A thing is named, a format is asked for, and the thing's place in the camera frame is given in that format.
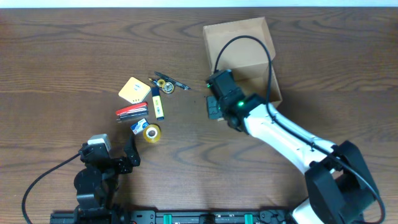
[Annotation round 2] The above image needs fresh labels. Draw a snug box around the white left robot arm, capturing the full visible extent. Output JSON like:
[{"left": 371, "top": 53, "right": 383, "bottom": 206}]
[{"left": 73, "top": 134, "right": 141, "bottom": 223}]

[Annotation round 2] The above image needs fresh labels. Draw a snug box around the correction tape dispenser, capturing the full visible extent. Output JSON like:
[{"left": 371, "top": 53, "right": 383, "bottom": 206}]
[{"left": 149, "top": 78, "right": 175, "bottom": 94}]

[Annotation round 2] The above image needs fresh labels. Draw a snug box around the blue white staples box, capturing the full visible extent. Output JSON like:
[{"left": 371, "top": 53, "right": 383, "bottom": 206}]
[{"left": 131, "top": 118, "right": 149, "bottom": 135}]

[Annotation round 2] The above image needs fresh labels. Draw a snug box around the yellow sticky note pad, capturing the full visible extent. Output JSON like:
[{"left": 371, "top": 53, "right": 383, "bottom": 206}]
[{"left": 118, "top": 77, "right": 150, "bottom": 104}]

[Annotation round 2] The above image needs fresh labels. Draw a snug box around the yellow highlighter marker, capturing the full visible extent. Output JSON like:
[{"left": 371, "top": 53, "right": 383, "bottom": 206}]
[{"left": 151, "top": 87, "right": 164, "bottom": 120}]

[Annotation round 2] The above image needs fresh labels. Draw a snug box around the yellow clear tape roll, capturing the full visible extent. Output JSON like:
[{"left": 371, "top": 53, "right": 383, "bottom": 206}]
[{"left": 143, "top": 124, "right": 161, "bottom": 143}]

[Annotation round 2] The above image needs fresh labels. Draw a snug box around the red black stapler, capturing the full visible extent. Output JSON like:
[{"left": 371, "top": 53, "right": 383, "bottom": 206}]
[{"left": 116, "top": 102, "right": 149, "bottom": 122}]

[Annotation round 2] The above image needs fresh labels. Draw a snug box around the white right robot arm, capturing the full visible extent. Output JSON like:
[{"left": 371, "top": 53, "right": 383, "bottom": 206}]
[{"left": 206, "top": 70, "right": 382, "bottom": 223}]

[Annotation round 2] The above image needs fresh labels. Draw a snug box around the brown cardboard box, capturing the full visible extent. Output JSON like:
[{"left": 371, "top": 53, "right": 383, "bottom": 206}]
[{"left": 203, "top": 17, "right": 275, "bottom": 97}]

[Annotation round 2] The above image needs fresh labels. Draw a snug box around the black pen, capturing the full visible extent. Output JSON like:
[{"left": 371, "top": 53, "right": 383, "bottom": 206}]
[{"left": 154, "top": 72, "right": 191, "bottom": 90}]

